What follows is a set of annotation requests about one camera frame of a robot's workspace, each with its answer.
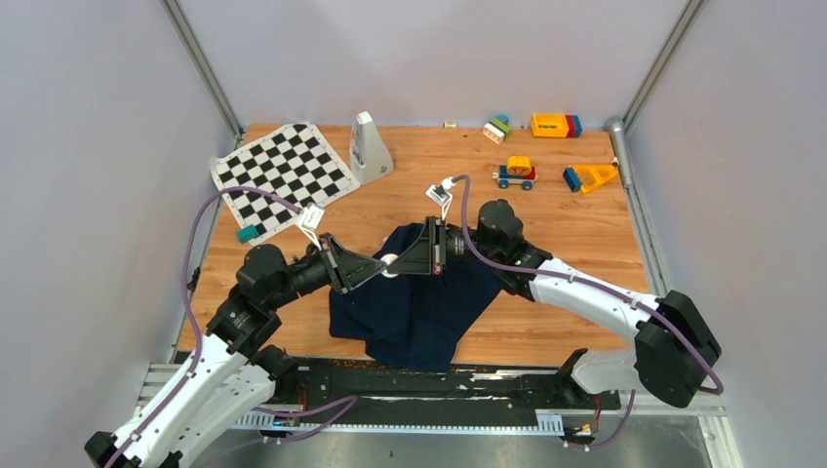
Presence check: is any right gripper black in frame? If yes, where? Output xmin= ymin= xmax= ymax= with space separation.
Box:
xmin=388 ymin=215 xmax=501 ymax=274

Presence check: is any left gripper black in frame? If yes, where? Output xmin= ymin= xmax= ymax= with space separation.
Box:
xmin=266 ymin=232 xmax=388 ymax=310

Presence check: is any navy blue garment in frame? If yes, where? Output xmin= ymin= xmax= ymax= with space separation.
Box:
xmin=329 ymin=260 xmax=501 ymax=372

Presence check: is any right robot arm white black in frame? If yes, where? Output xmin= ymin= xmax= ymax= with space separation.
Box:
xmin=382 ymin=199 xmax=723 ymax=409

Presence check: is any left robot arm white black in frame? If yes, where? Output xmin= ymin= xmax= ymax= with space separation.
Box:
xmin=85 ymin=234 xmax=387 ymax=467

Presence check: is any teal block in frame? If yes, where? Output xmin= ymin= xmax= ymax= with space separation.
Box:
xmin=236 ymin=225 xmax=259 ymax=244

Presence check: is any white metronome-shaped object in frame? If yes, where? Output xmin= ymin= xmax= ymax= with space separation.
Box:
xmin=349 ymin=111 xmax=395 ymax=185

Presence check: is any checkerboard calibration mat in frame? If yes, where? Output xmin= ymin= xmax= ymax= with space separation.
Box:
xmin=210 ymin=124 xmax=361 ymax=246

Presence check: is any toy car with yellow top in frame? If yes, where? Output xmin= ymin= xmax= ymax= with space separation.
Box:
xmin=492 ymin=155 xmax=537 ymax=190

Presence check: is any white green blue brick stack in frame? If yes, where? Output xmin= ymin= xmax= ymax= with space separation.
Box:
xmin=483 ymin=114 xmax=512 ymax=144

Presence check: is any orange blue toy ramp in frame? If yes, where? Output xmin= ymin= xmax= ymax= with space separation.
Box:
xmin=563 ymin=164 xmax=619 ymax=194

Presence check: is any yellow red blue brick box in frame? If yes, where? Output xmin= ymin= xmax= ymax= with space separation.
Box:
xmin=531 ymin=113 xmax=582 ymax=138

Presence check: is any grey metal pipe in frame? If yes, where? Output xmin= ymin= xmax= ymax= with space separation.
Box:
xmin=606 ymin=117 xmax=634 ymax=189

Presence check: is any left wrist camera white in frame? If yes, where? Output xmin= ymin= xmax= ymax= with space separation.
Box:
xmin=295 ymin=203 xmax=325 ymax=250

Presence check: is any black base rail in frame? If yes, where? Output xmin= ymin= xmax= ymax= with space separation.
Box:
xmin=268 ymin=358 xmax=621 ymax=427

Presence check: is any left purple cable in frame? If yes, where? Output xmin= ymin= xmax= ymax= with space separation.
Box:
xmin=102 ymin=186 xmax=360 ymax=468

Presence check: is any purple cable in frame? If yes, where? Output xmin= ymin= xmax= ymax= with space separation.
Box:
xmin=451 ymin=174 xmax=725 ymax=451
xmin=102 ymin=186 xmax=360 ymax=468

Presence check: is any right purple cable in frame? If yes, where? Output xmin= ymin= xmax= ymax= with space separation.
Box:
xmin=451 ymin=174 xmax=725 ymax=451

